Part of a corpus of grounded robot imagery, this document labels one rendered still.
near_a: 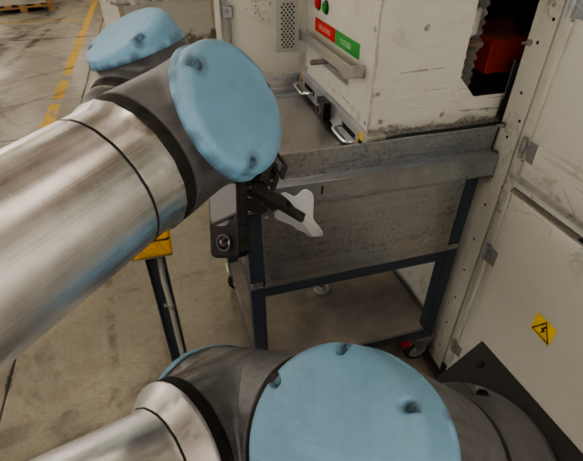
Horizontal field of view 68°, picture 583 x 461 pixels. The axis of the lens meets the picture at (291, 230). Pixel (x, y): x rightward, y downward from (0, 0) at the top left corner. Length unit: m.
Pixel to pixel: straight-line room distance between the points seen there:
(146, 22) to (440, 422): 0.41
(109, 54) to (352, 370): 0.34
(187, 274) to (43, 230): 1.85
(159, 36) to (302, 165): 0.62
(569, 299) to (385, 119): 0.57
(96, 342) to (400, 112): 1.40
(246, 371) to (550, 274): 0.84
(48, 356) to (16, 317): 1.71
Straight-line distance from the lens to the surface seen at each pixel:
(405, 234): 1.25
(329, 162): 1.03
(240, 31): 1.73
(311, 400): 0.36
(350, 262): 1.22
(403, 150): 1.10
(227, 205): 0.56
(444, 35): 1.08
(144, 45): 0.44
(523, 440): 0.52
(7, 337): 0.22
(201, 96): 0.26
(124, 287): 2.07
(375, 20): 1.02
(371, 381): 0.34
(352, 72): 1.05
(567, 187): 1.07
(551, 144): 1.09
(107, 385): 1.75
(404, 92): 1.07
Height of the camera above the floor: 1.36
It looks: 37 degrees down
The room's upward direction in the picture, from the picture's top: straight up
